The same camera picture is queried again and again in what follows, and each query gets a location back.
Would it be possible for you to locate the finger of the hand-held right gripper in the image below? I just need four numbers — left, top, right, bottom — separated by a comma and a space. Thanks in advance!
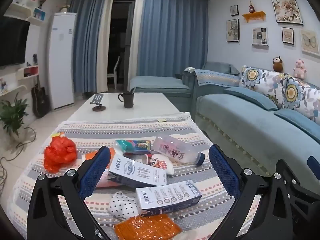
307, 156, 320, 174
276, 159, 320, 220

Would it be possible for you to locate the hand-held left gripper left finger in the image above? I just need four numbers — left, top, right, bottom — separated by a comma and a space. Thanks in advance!
26, 145, 112, 240

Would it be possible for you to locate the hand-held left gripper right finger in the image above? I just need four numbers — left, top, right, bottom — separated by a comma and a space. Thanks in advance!
208, 144, 294, 240

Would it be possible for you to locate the orange white packet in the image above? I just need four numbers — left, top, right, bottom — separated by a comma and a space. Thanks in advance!
81, 147, 125, 188

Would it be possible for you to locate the red plastic bag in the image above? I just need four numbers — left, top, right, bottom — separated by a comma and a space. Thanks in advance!
44, 133, 78, 173

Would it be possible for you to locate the white blue carton box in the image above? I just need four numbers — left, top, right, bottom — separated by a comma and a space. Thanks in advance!
108, 156, 167, 187
136, 180, 202, 217

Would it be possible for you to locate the white dotted face mask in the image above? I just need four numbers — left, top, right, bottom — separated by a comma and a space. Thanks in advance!
108, 191, 140, 222

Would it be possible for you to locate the colourful snack packet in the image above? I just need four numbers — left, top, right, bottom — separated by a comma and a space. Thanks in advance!
125, 139, 152, 153

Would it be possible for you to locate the clear plastic bottle blue cap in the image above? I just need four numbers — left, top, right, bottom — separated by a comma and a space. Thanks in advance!
153, 135, 206, 167

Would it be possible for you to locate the white panda yogurt bottle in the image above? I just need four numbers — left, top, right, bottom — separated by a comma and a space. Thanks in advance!
140, 153, 175, 175

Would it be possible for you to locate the orange mesh packet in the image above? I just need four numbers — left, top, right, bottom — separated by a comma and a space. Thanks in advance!
114, 214, 182, 240

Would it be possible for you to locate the striped tablecloth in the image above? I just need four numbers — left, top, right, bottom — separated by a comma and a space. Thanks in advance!
6, 112, 263, 240

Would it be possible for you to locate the blue-green sofa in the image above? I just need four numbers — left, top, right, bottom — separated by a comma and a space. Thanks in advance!
129, 62, 320, 180

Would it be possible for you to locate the blue cushion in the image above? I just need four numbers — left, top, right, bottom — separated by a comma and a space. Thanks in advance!
224, 87, 279, 112
274, 109, 320, 143

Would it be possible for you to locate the brown phone stand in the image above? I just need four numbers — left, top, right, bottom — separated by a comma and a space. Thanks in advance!
90, 94, 107, 112

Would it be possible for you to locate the dark mug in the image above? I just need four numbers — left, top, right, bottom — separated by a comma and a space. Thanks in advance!
118, 92, 135, 109

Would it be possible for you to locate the dark guitar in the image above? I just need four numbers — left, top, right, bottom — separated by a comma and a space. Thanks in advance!
31, 75, 52, 118

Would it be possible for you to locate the patterned armrest cover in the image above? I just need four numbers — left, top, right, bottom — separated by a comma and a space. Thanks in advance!
194, 69, 240, 88

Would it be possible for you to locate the floral sofa back cover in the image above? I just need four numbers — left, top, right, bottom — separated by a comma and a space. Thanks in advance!
239, 65, 320, 125

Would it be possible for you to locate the pink pig plush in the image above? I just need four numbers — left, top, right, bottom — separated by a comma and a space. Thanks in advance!
293, 59, 307, 80

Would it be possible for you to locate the white chair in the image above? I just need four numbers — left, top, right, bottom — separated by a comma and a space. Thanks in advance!
107, 56, 120, 89

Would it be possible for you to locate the green potted plant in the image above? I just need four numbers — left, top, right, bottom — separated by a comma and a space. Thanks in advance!
0, 92, 30, 138

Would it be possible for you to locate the brown monkey plush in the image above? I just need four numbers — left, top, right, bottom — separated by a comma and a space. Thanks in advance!
272, 56, 284, 73

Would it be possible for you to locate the white refrigerator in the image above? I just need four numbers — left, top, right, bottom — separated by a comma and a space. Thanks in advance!
49, 12, 77, 110

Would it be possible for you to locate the light framed butterfly picture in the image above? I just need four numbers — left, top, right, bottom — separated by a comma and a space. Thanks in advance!
300, 29, 320, 55

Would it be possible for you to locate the white curtain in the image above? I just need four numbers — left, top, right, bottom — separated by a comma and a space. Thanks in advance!
96, 0, 115, 93

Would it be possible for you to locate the blue curtain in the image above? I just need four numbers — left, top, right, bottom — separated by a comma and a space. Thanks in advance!
136, 0, 209, 77
67, 0, 108, 93

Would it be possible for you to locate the black framed butterfly picture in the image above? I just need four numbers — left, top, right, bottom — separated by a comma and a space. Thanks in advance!
282, 27, 295, 45

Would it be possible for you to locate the black framed flower picture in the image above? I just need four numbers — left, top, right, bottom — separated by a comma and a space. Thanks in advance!
226, 19, 240, 43

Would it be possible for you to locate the black television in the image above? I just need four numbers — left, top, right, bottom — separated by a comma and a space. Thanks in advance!
0, 16, 31, 68

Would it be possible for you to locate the large flower picture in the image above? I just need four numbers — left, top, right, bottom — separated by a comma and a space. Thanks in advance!
271, 0, 304, 25

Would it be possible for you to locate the blue picture card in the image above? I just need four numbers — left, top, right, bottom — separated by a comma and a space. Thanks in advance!
33, 7, 45, 20

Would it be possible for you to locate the black cable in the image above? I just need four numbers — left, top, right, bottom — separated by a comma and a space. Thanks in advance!
0, 126, 37, 200

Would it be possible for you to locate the white red wall shelf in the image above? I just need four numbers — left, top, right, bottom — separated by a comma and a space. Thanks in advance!
0, 65, 40, 98

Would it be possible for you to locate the white collage picture frame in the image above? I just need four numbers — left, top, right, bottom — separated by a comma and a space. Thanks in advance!
252, 27, 269, 47

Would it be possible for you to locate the orange wall shelf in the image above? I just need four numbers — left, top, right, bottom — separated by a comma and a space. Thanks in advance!
241, 11, 267, 23

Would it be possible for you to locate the white curved wall shelf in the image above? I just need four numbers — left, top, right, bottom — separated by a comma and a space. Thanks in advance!
4, 2, 47, 26

